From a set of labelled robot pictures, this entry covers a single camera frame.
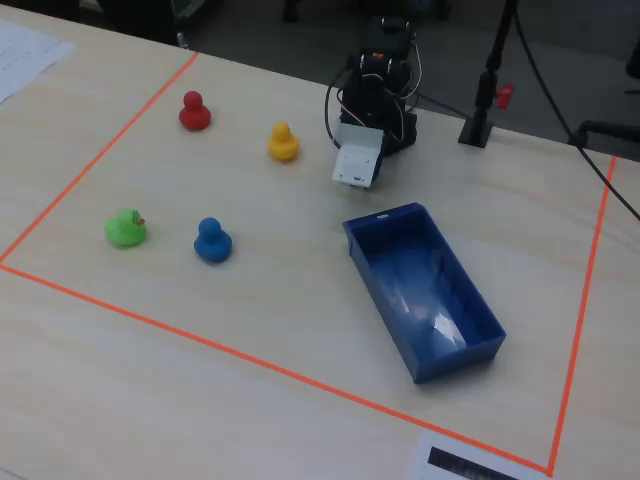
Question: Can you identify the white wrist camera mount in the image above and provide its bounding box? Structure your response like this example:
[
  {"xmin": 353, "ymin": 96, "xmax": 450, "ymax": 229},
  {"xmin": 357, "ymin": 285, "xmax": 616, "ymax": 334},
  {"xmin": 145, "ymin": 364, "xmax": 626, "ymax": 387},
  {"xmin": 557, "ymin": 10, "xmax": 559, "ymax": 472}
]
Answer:
[{"xmin": 331, "ymin": 123, "xmax": 386, "ymax": 190}]

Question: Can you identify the white printed paper sheet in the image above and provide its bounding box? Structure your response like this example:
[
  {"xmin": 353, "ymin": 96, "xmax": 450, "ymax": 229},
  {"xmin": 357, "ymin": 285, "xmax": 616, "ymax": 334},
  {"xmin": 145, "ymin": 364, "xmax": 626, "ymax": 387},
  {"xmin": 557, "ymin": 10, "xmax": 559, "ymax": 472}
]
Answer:
[{"xmin": 0, "ymin": 19, "xmax": 77, "ymax": 104}]

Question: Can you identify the thin black cable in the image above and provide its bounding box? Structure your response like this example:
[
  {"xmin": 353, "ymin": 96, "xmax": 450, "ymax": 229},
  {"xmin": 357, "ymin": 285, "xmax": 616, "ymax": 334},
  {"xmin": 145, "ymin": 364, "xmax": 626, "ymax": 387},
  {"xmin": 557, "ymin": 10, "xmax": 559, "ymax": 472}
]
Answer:
[{"xmin": 413, "ymin": 93, "xmax": 472, "ymax": 121}]

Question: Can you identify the black camera stand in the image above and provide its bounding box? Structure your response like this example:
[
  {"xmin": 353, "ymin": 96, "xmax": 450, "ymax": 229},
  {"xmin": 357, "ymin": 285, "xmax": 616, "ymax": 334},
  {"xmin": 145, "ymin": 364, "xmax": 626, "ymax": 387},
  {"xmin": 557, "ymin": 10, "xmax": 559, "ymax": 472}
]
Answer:
[{"xmin": 458, "ymin": 0, "xmax": 521, "ymax": 149}]

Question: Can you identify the white paper with black bar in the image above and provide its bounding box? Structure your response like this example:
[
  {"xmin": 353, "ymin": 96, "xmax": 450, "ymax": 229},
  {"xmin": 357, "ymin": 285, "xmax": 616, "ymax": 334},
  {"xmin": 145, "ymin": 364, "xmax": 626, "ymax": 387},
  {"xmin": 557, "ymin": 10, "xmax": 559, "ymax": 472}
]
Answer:
[{"xmin": 409, "ymin": 430, "xmax": 551, "ymax": 480}]

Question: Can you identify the green rubber duck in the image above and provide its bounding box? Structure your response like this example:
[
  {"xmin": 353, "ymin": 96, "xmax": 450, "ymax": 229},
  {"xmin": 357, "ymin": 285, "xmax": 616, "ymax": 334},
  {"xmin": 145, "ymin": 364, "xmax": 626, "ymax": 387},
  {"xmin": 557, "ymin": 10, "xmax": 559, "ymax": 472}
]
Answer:
[{"xmin": 103, "ymin": 207, "xmax": 149, "ymax": 250}]

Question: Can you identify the red rubber duck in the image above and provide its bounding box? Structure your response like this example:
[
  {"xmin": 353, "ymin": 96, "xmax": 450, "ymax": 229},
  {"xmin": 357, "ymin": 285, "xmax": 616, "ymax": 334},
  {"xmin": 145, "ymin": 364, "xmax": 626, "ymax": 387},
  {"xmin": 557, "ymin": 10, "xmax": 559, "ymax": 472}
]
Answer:
[{"xmin": 178, "ymin": 90, "xmax": 213, "ymax": 132}]

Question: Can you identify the blue rubber duck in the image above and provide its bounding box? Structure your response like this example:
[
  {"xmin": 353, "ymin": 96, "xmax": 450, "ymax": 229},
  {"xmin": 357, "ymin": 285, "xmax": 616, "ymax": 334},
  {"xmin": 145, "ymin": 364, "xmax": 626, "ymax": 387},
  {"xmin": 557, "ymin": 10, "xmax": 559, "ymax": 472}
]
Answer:
[{"xmin": 193, "ymin": 216, "xmax": 234, "ymax": 265}]

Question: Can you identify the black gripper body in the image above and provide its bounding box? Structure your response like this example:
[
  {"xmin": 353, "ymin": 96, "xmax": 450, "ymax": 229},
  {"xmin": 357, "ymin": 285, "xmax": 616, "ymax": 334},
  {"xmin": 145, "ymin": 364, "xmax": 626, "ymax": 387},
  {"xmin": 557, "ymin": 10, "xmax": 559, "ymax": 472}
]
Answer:
[{"xmin": 371, "ymin": 133, "xmax": 390, "ymax": 185}]

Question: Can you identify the yellow rubber duck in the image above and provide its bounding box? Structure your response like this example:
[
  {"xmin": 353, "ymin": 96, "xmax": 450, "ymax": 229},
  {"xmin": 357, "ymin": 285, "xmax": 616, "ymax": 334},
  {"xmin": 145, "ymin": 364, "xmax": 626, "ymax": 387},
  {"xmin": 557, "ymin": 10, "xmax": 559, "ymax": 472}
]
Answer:
[{"xmin": 266, "ymin": 121, "xmax": 301, "ymax": 163}]

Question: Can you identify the thick black cable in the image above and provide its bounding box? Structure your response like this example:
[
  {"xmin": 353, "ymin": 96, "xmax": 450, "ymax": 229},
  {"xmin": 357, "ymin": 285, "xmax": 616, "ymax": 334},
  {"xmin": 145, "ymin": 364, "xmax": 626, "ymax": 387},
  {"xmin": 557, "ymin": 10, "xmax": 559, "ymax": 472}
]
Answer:
[{"xmin": 513, "ymin": 0, "xmax": 640, "ymax": 222}]

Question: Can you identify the orange tape strip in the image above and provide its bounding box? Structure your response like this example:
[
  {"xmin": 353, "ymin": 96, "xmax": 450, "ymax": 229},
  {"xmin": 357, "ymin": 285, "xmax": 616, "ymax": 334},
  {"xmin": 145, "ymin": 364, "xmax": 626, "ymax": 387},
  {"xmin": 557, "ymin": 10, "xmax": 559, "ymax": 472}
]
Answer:
[
  {"xmin": 0, "ymin": 51, "xmax": 201, "ymax": 265},
  {"xmin": 547, "ymin": 154, "xmax": 618, "ymax": 477},
  {"xmin": 0, "ymin": 263, "xmax": 553, "ymax": 476}
]

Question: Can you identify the blue plastic box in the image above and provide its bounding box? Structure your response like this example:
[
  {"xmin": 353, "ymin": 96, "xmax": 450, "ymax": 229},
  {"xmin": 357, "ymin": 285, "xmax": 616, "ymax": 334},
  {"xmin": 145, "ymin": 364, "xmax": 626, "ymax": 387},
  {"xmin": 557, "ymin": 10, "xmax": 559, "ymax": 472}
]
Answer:
[{"xmin": 341, "ymin": 201, "xmax": 508, "ymax": 385}]

